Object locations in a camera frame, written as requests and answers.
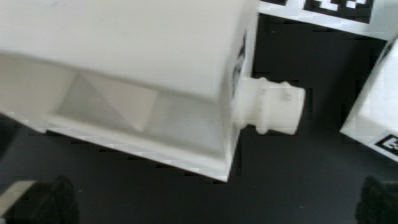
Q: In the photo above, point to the white cabinet body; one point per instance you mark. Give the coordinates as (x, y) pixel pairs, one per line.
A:
(127, 73)

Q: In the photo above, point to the white cabinet top block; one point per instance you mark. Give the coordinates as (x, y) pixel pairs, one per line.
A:
(370, 126)

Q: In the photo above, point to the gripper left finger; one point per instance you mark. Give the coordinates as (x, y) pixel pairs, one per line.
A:
(40, 202)

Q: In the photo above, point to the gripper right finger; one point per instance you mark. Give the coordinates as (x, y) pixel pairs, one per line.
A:
(377, 206)

